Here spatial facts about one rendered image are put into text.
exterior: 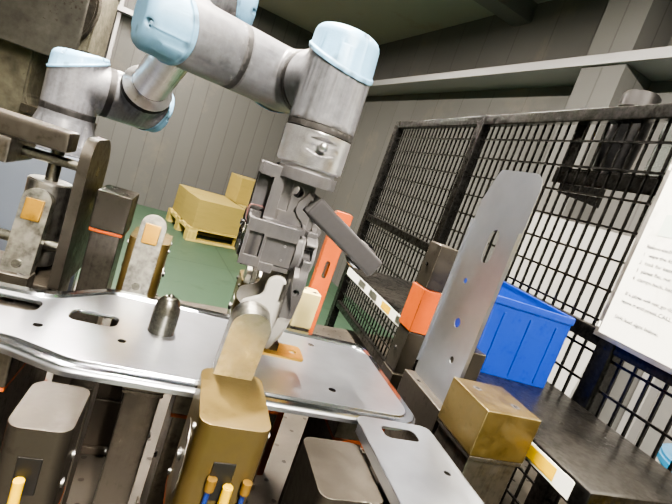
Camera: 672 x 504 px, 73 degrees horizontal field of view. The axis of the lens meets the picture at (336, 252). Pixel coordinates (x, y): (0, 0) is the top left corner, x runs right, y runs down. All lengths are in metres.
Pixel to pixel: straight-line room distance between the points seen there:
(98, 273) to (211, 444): 0.47
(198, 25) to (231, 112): 6.50
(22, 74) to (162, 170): 1.99
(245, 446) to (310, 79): 0.35
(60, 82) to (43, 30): 4.49
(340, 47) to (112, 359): 0.39
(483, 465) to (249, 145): 6.67
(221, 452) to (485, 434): 0.32
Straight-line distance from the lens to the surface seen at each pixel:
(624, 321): 0.86
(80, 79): 1.21
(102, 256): 0.79
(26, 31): 5.74
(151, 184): 6.98
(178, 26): 0.52
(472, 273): 0.69
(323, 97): 0.49
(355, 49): 0.50
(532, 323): 0.82
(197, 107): 6.95
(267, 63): 0.56
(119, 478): 0.70
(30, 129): 0.76
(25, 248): 0.74
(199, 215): 5.58
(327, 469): 0.49
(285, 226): 0.49
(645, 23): 3.41
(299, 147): 0.49
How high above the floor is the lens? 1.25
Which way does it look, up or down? 9 degrees down
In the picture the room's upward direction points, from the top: 19 degrees clockwise
